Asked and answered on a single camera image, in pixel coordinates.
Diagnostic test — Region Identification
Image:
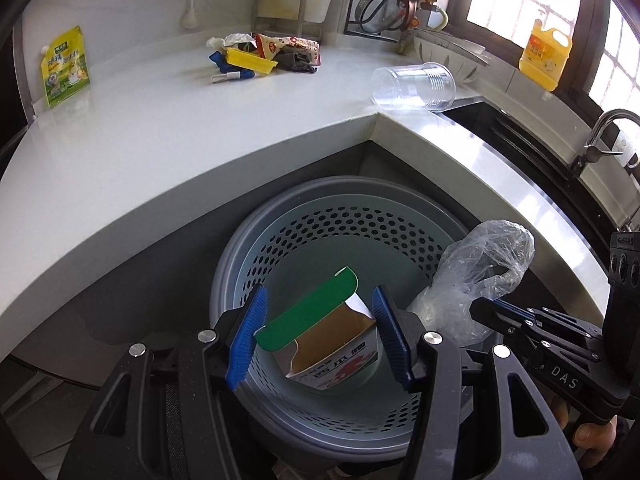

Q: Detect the clear plastic bag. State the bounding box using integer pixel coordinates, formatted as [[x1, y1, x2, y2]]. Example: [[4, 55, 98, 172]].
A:
[[406, 220, 536, 347]]

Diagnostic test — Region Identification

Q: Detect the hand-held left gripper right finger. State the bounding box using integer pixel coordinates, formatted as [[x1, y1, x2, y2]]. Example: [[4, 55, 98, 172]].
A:
[[371, 285, 586, 480]]

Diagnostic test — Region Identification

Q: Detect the dark grey cloth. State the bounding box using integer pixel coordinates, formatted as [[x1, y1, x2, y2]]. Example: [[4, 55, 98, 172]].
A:
[[277, 49, 319, 74]]

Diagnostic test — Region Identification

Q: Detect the white paper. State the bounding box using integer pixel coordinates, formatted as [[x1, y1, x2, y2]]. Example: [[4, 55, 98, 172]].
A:
[[206, 33, 256, 54]]

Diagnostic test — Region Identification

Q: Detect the white patterned bowl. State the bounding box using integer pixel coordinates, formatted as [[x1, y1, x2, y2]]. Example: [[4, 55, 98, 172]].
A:
[[413, 27, 493, 86]]

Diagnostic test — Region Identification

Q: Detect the grey perforated trash bin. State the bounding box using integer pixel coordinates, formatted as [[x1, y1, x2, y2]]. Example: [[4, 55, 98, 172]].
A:
[[209, 175, 501, 467]]

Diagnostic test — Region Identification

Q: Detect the person's right hand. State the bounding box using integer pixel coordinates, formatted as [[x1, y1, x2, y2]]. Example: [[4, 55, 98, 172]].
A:
[[542, 390, 632, 462]]

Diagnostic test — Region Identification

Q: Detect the brown rimmed pan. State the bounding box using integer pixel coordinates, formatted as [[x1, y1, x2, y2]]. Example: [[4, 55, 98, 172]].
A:
[[360, 0, 422, 36]]

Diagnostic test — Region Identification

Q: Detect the red snack wrapper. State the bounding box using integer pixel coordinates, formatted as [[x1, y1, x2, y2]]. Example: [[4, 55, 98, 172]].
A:
[[255, 33, 321, 67]]

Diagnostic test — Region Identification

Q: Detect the blue white clip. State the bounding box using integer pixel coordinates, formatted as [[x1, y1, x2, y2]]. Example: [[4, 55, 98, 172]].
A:
[[209, 51, 256, 84]]

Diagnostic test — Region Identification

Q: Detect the clear plastic cup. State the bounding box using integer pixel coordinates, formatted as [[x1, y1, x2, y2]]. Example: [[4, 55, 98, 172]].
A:
[[370, 61, 457, 112]]

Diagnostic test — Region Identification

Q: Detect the black dish rack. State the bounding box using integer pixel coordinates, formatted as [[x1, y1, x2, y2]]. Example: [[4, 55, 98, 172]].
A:
[[344, 0, 461, 43]]

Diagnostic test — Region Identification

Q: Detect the yellow plastic tray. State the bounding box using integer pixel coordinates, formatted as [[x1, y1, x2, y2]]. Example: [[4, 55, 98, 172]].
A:
[[225, 48, 279, 76]]

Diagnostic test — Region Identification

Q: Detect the steel sink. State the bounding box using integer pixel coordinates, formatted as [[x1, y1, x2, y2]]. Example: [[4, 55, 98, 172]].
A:
[[442, 101, 640, 241]]

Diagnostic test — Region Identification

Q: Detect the yellow green seasoning pouch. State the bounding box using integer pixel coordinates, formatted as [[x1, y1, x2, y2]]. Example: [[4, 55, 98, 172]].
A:
[[39, 26, 92, 108]]

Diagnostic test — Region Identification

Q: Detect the green and white carton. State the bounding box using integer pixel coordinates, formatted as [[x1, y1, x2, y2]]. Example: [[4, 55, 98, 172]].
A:
[[255, 268, 382, 395]]

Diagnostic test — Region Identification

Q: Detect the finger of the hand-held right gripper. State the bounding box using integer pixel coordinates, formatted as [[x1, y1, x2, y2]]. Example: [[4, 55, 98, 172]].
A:
[[470, 298, 608, 347], [492, 322, 601, 377]]

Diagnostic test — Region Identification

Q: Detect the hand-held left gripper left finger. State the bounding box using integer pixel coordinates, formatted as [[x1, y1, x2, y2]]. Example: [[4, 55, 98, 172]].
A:
[[57, 284, 268, 480]]

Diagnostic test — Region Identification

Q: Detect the yellow detergent bottle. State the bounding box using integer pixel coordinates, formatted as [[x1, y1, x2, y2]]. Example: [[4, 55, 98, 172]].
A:
[[518, 18, 574, 92]]

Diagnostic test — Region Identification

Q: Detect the steel faucet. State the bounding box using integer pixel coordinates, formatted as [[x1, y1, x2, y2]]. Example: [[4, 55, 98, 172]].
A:
[[570, 109, 640, 178]]

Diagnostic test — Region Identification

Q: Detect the pale green hose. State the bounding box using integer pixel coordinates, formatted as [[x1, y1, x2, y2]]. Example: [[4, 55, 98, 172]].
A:
[[424, 0, 452, 31]]

